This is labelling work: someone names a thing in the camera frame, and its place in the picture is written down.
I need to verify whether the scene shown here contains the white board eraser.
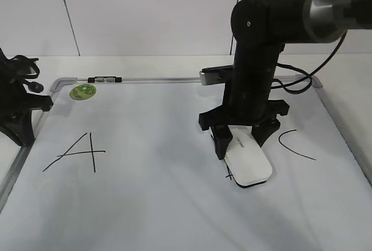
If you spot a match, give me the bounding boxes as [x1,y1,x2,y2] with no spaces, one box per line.
[224,127,273,188]

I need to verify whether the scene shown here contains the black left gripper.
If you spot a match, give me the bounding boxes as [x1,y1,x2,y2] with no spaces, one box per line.
[1,67,53,146]

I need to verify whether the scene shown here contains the black and silver marker clip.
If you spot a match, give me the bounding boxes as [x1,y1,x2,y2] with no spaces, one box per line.
[87,76,122,83]

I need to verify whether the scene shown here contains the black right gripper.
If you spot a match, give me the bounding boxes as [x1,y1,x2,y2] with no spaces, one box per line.
[198,97,289,160]

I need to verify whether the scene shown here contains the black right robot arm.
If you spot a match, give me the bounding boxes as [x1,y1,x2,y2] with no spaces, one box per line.
[199,0,371,159]

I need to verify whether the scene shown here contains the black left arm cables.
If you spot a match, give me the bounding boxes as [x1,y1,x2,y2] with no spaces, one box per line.
[0,48,45,95]

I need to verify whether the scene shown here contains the round green magnet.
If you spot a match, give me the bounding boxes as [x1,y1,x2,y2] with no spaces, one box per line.
[69,84,96,101]

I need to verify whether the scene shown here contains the white board with grey frame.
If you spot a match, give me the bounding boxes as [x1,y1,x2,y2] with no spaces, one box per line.
[1,78,371,250]

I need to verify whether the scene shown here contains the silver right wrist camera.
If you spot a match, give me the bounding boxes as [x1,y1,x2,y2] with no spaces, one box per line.
[199,65,233,85]

